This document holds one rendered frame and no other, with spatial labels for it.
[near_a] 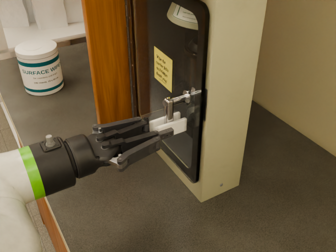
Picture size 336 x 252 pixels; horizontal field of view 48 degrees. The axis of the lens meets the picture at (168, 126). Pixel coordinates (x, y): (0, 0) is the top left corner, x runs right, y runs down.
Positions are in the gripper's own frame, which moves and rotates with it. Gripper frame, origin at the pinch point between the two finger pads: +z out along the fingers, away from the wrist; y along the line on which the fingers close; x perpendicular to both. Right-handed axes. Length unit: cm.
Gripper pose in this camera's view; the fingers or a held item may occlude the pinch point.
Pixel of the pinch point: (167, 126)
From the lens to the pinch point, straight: 74.7
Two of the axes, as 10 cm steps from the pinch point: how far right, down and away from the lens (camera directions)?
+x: 0.0, 8.1, 5.8
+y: -5.1, -5.0, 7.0
